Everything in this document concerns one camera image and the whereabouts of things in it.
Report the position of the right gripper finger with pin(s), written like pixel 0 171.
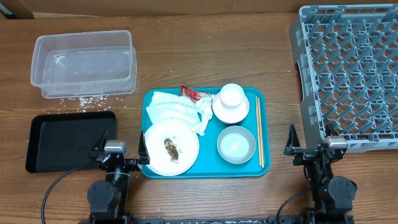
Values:
pixel 293 143
pixel 330 131

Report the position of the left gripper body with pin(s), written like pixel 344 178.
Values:
pixel 132 165

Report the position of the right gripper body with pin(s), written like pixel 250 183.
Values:
pixel 304 156

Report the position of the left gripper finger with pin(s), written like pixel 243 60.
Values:
pixel 142 150
pixel 100 144

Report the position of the brown food scrap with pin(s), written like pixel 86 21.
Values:
pixel 172 150

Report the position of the large white plate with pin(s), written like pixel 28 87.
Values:
pixel 181 135

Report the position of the white napkin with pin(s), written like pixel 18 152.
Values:
pixel 169 106

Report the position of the grey bowl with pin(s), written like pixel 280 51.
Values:
pixel 236 144

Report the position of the white cup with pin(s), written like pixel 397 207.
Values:
pixel 231 95

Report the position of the red snack wrapper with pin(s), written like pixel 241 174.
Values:
pixel 194 95

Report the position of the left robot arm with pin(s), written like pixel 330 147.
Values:
pixel 108 197

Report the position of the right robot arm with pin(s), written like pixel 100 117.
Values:
pixel 332 195

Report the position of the grey dishwasher rack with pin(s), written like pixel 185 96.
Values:
pixel 347 61

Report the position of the black tray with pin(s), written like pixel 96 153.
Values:
pixel 62 142

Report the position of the right wooden chopstick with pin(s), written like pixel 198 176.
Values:
pixel 261 138

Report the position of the wooden chopstick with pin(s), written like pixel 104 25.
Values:
pixel 261 138
pixel 258 119

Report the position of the left wooden chopstick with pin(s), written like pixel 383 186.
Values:
pixel 258 119

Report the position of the teal serving tray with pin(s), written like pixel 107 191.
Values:
pixel 209 163

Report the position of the clear plastic bin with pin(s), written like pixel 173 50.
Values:
pixel 84 64

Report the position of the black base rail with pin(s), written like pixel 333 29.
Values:
pixel 284 219

